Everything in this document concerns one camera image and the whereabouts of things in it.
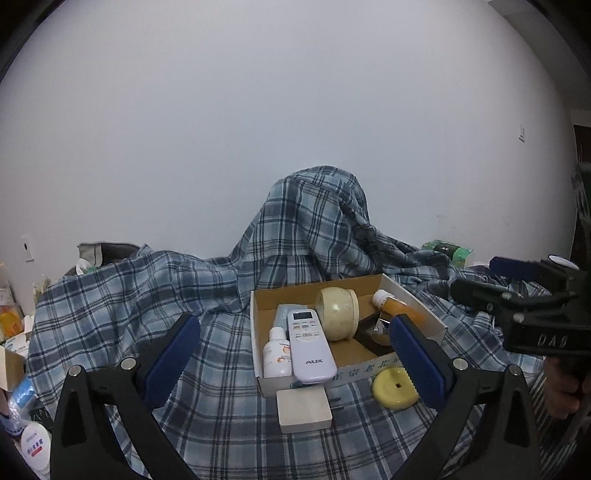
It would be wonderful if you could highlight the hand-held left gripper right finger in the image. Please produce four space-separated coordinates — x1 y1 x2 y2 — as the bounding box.
389 313 541 480

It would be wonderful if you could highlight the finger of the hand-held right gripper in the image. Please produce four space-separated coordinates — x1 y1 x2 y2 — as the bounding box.
450 278 566 324
489 255 580 296

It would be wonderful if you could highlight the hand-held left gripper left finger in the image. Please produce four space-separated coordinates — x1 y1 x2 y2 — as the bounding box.
50 311 201 480

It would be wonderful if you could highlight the orange bottle with white cap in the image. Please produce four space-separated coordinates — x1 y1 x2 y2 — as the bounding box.
372 290 428 326

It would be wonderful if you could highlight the shallow cardboard box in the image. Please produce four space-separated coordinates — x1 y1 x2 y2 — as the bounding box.
250 273 448 398

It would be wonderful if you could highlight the small white bottle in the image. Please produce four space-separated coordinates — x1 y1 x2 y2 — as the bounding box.
262 327 294 379

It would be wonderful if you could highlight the white remote control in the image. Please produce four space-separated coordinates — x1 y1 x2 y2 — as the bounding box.
287 310 338 383

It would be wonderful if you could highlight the person's right hand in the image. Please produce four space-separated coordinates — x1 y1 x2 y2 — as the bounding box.
542 356 583 421

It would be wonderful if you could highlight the yellow round disc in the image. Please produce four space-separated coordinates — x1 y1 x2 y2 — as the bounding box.
372 368 421 410

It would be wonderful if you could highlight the green plastic bottle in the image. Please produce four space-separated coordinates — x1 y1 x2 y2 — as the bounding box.
421 240 474 268

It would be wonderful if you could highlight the blue plaid cloth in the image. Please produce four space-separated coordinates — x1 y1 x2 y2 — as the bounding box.
28 165 573 480

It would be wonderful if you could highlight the cream round jar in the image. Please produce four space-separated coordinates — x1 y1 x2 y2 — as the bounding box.
315 287 360 342

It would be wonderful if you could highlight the grey bag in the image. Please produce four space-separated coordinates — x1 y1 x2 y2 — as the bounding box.
77 241 139 266

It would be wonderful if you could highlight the white square box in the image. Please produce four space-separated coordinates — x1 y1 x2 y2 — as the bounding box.
276 387 333 433

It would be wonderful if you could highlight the dark wooden door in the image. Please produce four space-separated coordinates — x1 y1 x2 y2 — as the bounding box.
570 124 591 266

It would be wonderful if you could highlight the blue packet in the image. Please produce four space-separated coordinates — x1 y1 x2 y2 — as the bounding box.
9 378 35 411

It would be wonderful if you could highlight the small open cardboard box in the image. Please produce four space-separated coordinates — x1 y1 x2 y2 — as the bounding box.
0 344 27 391

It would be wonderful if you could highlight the plastic drink cup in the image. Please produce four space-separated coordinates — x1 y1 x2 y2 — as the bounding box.
0 263 25 339

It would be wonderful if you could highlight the white round jar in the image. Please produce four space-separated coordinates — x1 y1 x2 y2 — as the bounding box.
21 425 51 472

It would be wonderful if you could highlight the black square frame box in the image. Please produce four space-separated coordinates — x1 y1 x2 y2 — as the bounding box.
353 318 398 356

